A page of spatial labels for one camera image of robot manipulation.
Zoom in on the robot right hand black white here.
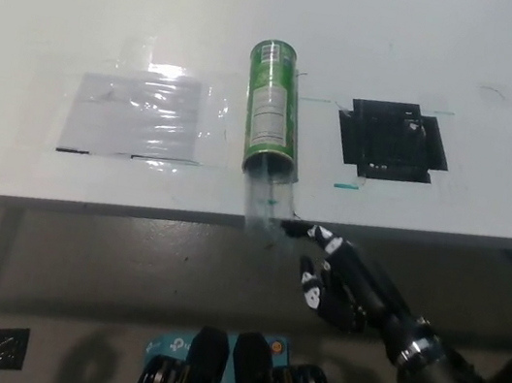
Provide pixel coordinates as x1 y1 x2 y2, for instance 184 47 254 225
265 217 443 349

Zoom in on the black tape patch square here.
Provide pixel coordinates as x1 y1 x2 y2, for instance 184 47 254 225
328 90 460 191

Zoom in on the clear plastic chips tray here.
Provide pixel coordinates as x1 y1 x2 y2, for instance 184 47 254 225
231 148 307 246

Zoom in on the green chips can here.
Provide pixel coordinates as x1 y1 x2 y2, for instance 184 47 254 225
230 36 321 183

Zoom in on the clear plastic film cover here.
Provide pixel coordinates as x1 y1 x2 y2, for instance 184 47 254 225
53 22 241 180

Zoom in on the clear plastic taped sheet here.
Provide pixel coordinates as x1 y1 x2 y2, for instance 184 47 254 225
57 60 207 170

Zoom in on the robot torso black teal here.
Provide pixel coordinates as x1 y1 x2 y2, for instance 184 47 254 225
131 312 358 383

